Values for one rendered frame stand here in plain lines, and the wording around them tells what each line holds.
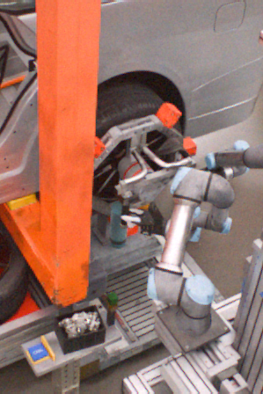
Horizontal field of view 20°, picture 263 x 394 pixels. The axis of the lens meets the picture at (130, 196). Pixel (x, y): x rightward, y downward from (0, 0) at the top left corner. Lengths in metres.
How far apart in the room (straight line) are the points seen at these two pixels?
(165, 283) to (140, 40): 1.11
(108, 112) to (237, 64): 0.77
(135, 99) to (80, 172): 0.75
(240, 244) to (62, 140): 2.05
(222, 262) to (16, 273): 1.35
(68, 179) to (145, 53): 0.84
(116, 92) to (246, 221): 1.50
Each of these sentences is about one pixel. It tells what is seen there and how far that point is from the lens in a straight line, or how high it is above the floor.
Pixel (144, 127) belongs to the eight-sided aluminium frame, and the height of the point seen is 1.11.
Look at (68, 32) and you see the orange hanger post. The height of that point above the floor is 1.98.
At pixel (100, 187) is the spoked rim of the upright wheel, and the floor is 0.70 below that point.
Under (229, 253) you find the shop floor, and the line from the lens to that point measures 4.50.
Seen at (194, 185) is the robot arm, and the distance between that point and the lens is 2.96.
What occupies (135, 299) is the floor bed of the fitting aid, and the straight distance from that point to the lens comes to 4.18.
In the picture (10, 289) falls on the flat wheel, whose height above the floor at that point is 0.49.
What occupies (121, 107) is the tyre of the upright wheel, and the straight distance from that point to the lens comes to 3.48.
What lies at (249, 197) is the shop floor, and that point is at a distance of 4.86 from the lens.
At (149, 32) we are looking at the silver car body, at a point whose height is 1.50.
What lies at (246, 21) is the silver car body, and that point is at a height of 1.42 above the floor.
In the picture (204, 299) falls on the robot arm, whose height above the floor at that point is 1.03.
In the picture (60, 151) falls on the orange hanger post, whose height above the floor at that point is 1.48.
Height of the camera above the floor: 3.32
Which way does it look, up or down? 45 degrees down
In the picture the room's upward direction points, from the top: 6 degrees clockwise
